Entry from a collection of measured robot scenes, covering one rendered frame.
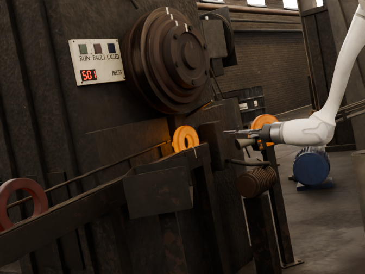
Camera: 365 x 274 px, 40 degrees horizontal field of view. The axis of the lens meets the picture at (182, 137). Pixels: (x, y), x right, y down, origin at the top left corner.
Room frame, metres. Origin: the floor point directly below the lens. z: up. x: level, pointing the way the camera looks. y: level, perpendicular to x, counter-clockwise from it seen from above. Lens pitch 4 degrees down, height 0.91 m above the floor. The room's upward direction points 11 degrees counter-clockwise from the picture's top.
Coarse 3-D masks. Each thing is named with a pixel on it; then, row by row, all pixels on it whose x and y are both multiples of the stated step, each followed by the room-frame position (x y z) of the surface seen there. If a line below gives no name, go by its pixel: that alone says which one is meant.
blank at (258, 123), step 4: (260, 116) 2.51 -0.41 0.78; (264, 116) 2.52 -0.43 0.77; (268, 116) 2.53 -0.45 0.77; (272, 116) 2.53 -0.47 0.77; (256, 120) 2.51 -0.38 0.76; (260, 120) 2.51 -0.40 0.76; (264, 120) 2.52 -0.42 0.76; (268, 120) 2.53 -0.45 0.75; (272, 120) 2.53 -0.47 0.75; (276, 120) 2.54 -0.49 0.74; (252, 124) 2.52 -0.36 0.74; (256, 124) 2.50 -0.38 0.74; (260, 124) 2.51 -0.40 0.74; (252, 128) 2.51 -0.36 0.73; (256, 128) 2.50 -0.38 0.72; (260, 140) 2.51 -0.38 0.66; (268, 144) 2.52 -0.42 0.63
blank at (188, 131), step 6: (186, 126) 2.26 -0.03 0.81; (174, 132) 2.24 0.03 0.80; (180, 132) 2.22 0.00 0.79; (186, 132) 2.25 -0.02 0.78; (192, 132) 2.29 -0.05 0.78; (174, 138) 2.22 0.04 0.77; (180, 138) 2.22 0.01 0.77; (192, 138) 2.28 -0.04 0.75; (198, 138) 2.32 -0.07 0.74; (174, 144) 2.21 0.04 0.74; (180, 144) 2.21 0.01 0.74; (192, 144) 2.28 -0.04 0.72; (198, 144) 2.31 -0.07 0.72; (174, 150) 2.22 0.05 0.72; (180, 150) 2.20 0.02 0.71
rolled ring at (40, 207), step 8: (8, 184) 1.52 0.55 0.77; (16, 184) 1.54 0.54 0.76; (24, 184) 1.56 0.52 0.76; (32, 184) 1.59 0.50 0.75; (0, 192) 1.50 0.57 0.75; (8, 192) 1.52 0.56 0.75; (32, 192) 1.59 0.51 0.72; (40, 192) 1.60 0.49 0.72; (0, 200) 1.49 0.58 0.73; (40, 200) 1.60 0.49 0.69; (0, 208) 1.49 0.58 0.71; (40, 208) 1.60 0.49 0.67; (0, 216) 1.48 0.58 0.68; (32, 216) 1.60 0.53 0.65; (0, 224) 1.48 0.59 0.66; (8, 224) 1.50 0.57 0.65
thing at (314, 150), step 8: (304, 152) 4.19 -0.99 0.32; (312, 152) 4.06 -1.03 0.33; (320, 152) 4.12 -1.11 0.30; (296, 160) 4.08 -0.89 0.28; (304, 160) 4.04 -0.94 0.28; (312, 160) 4.02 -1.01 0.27; (320, 160) 4.00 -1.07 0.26; (328, 160) 4.24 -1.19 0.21; (296, 168) 4.06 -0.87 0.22; (304, 168) 4.04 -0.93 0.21; (312, 168) 4.02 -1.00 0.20; (320, 168) 4.00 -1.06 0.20; (328, 168) 4.01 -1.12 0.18; (296, 176) 4.09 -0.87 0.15; (304, 176) 4.05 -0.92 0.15; (312, 176) 4.03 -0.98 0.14; (320, 176) 4.01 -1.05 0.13; (304, 184) 4.07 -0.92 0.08; (312, 184) 4.03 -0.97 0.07; (320, 184) 4.14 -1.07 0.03; (328, 184) 4.12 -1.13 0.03
